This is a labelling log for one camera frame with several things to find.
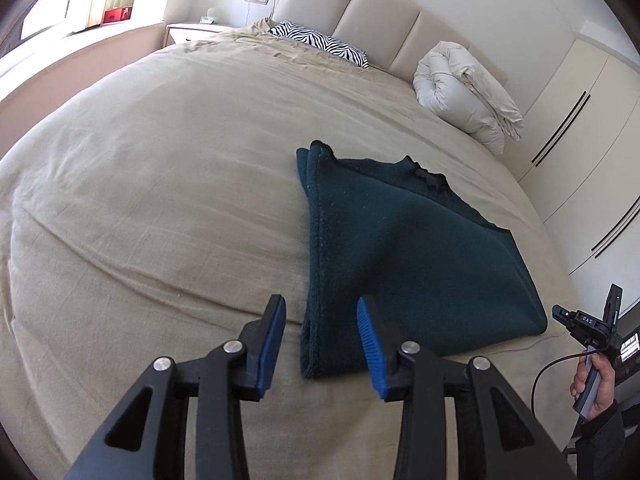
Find white nightstand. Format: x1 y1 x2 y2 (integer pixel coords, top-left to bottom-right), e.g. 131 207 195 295
164 23 233 47

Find folded white duvet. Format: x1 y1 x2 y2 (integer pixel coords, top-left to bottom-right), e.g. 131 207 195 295
412 41 524 156

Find person's right hand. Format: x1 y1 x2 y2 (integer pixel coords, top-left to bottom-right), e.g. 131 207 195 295
570 353 615 422

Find beige bed with sheet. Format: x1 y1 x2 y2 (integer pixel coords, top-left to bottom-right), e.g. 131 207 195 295
1 29 579 479

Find red storage box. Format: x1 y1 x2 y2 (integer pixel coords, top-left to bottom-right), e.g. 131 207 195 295
102 6 132 24

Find dark green knit sweater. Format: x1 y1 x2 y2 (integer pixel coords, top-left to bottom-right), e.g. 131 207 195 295
296 141 548 379

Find white built-in wardrobe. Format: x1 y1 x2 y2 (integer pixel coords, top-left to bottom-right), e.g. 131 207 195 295
504 39 639 290

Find zebra print pillow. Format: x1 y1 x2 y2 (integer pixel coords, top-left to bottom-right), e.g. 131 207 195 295
268 21 369 70

